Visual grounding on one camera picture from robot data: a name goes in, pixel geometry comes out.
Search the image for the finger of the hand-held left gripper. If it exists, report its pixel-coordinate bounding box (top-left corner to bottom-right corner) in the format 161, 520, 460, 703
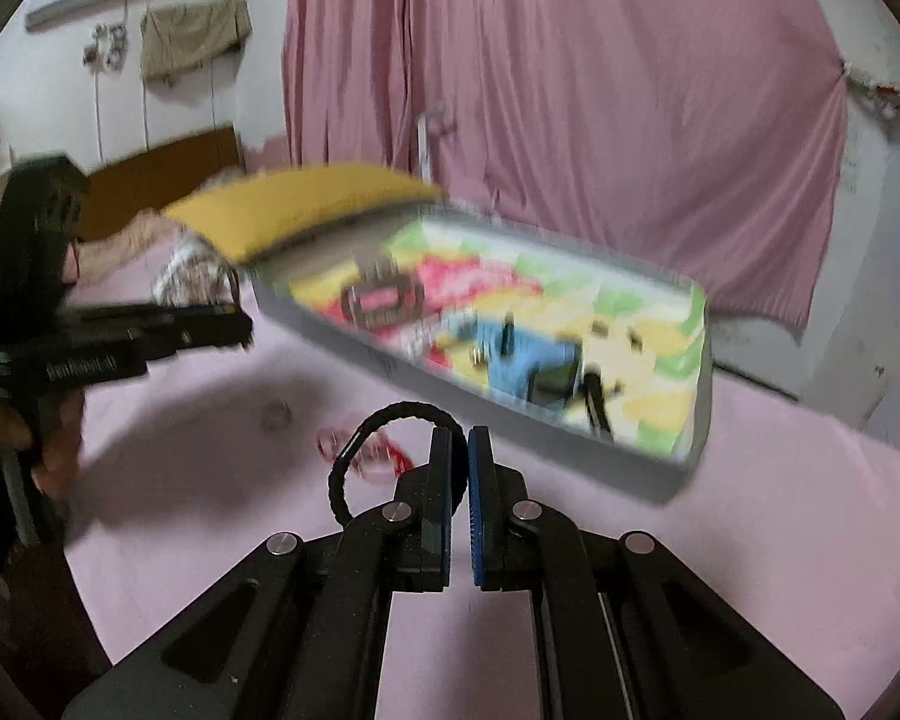
64, 298, 254, 362

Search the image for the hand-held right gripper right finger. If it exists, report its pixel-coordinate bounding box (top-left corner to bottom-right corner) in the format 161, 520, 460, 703
466, 426, 845, 720

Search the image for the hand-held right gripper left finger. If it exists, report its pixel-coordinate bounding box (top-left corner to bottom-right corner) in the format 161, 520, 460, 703
60, 427, 458, 720

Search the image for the black braided hair tie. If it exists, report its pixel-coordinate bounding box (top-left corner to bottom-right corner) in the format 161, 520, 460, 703
328, 401, 466, 526

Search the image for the blue smartwatch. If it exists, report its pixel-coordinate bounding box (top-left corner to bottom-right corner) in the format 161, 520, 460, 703
450, 311, 582, 410

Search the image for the taupe hair claw clip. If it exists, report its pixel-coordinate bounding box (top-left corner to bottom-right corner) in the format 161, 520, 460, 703
341, 251, 426, 331

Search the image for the grey box with colourful lining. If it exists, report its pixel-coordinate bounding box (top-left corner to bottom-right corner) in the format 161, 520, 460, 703
247, 199, 715, 503

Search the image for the person's left hand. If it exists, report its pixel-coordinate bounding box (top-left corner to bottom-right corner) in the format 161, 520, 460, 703
0, 390, 85, 497

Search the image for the floral pillow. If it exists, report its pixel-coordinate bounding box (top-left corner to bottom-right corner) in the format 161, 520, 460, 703
152, 236, 237, 308

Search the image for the beige quilt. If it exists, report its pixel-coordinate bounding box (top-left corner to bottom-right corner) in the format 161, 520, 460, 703
75, 210, 188, 290

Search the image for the wooden headboard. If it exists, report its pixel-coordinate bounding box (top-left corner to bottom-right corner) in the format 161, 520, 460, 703
67, 127, 242, 241

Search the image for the pink bed sheet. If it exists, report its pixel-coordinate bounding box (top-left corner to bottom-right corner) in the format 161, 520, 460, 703
64, 240, 900, 720

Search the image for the yellow pillow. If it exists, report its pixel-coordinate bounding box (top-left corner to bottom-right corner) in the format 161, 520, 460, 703
161, 163, 445, 265

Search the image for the khaki hanging cloth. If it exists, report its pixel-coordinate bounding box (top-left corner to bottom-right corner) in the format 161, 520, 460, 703
141, 0, 254, 85

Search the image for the white desk lamp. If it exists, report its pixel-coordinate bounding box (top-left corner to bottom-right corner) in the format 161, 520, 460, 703
412, 101, 458, 181

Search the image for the pink curtain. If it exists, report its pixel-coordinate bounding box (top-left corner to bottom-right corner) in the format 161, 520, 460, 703
281, 0, 848, 331

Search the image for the wall photos cluster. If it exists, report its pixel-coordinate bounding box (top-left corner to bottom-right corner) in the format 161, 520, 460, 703
82, 24, 130, 72

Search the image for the wire wall rack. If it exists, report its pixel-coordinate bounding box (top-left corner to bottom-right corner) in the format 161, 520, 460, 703
844, 64, 900, 121

